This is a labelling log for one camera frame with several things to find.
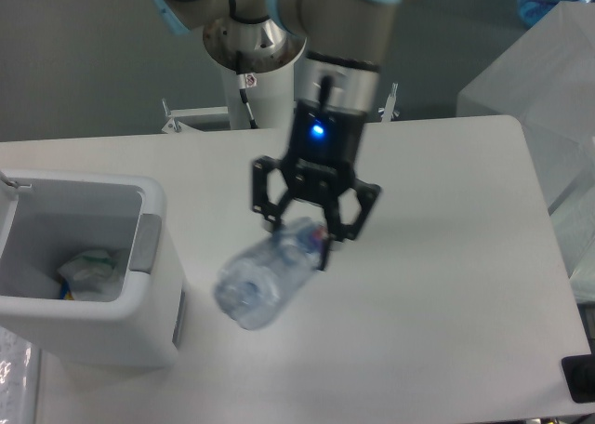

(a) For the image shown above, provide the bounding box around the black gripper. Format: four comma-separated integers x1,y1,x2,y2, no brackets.
251,100,382,272

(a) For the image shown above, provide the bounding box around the clear plastic water bottle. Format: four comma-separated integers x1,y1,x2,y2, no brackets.
213,217,328,331

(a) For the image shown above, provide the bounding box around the white paper wrapper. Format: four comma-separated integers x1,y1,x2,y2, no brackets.
57,249,129,302

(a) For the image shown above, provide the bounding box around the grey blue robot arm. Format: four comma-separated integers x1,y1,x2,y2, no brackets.
153,0,414,255

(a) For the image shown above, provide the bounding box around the white trash can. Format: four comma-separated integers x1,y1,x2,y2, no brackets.
1,169,186,367

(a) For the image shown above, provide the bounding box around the translucent white plastic box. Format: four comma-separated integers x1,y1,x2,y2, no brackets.
455,0,595,211

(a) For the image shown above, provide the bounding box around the blue snack packet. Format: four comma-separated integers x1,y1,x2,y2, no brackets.
59,280,73,300

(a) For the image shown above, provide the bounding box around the black device at table edge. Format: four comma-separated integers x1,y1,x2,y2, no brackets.
562,354,594,404

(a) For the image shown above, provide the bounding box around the clear plastic sheet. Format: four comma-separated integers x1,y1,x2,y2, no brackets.
1,328,41,423

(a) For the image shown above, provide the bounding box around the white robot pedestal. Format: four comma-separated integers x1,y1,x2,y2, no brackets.
220,64,294,117

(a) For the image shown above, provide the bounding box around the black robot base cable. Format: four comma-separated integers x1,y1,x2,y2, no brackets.
233,49,259,130

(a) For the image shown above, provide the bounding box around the white pedestal foot frame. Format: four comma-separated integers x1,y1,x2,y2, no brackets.
159,82,402,134

